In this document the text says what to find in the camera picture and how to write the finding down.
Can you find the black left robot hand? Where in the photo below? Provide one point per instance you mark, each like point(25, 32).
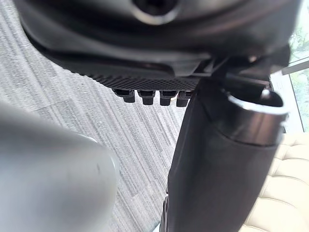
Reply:
point(135, 48)

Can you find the silver robot leg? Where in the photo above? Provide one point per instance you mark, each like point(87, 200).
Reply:
point(48, 174)

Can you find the cream tufted leather sofa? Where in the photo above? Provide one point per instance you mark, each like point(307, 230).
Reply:
point(280, 188)

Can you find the glass window with frame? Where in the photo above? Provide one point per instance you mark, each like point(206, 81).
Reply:
point(298, 72)

